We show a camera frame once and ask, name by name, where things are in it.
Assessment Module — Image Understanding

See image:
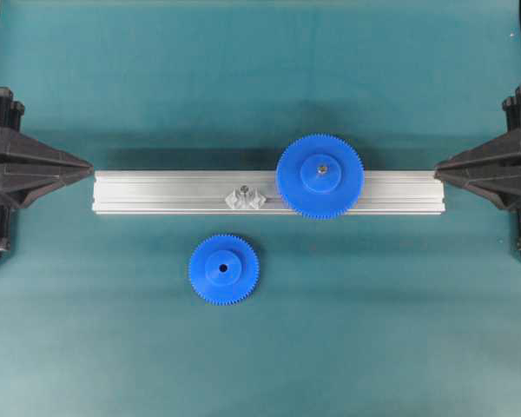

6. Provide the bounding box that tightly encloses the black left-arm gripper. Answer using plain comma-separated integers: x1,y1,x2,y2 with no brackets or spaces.
0,88,93,257

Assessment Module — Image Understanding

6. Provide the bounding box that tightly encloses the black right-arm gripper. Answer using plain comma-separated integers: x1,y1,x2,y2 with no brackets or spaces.
435,85,521,255

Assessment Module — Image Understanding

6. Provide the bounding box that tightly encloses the small blue plastic gear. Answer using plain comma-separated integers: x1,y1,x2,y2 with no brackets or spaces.
188,234,260,306

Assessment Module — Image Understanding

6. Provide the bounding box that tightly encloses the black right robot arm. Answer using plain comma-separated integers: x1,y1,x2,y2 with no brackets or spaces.
435,2,521,255

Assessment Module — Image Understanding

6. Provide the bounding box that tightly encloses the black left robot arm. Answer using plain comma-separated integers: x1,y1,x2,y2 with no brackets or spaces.
0,87,93,258

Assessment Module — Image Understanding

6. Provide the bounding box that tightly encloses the large blue plastic gear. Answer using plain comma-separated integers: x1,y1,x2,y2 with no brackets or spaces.
275,134,365,220

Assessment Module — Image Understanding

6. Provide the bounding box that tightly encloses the aluminium extrusion rail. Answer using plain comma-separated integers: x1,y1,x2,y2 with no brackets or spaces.
92,170,445,215

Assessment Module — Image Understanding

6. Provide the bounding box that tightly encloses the steel shaft with bracket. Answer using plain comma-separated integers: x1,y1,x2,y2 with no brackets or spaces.
225,185,267,210

